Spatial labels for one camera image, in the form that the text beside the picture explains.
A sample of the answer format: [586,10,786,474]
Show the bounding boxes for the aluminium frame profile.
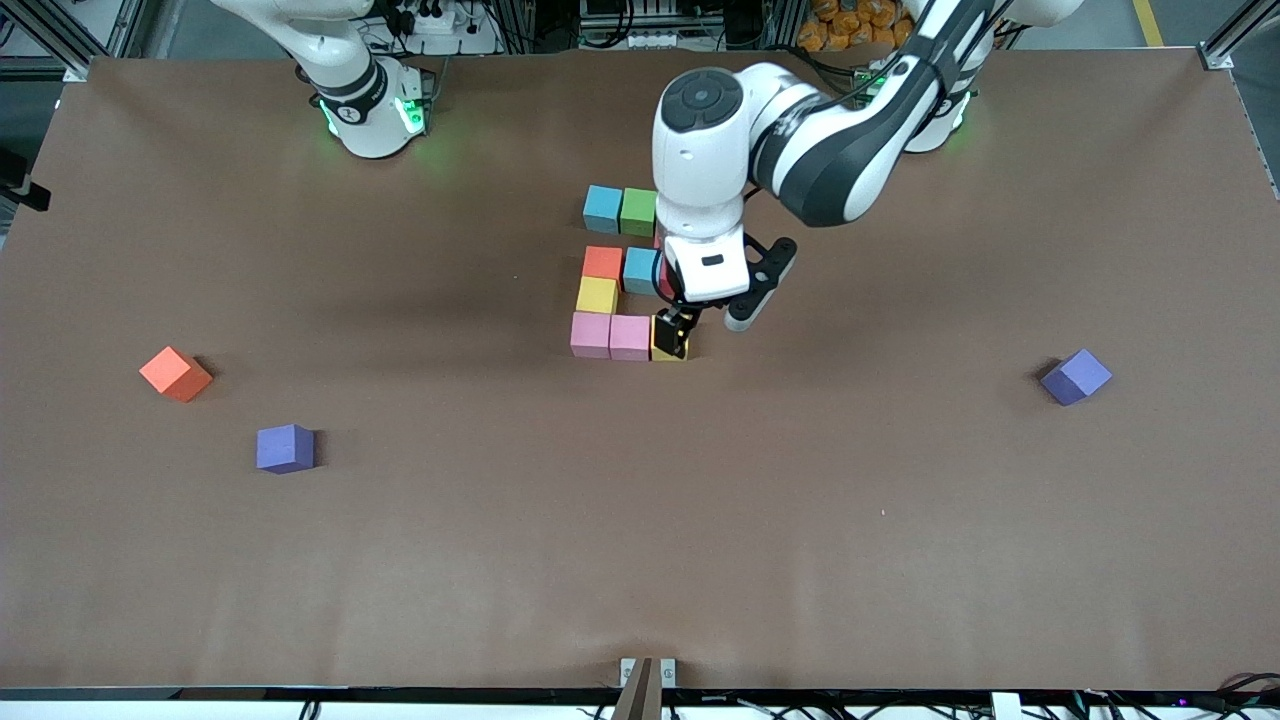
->
[0,0,151,83]
[1200,0,1280,71]

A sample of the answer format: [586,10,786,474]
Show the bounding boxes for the green foam cube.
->
[620,188,659,238]

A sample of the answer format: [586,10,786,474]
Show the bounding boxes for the purple foam cube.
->
[256,424,317,475]
[1040,348,1113,407]

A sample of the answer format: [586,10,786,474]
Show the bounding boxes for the light pink foam cube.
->
[570,311,613,360]

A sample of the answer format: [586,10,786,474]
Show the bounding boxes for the black cable bundle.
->
[1040,672,1280,720]

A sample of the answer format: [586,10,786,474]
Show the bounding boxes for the light blue foam cube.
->
[622,247,662,296]
[584,185,623,236]

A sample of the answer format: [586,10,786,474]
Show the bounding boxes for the background equipment rack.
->
[500,0,801,54]

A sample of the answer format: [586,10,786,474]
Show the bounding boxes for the bag of orange items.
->
[798,0,916,53]

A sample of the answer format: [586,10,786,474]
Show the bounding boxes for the white power strip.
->
[405,3,463,36]

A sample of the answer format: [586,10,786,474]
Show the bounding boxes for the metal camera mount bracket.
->
[618,656,678,720]

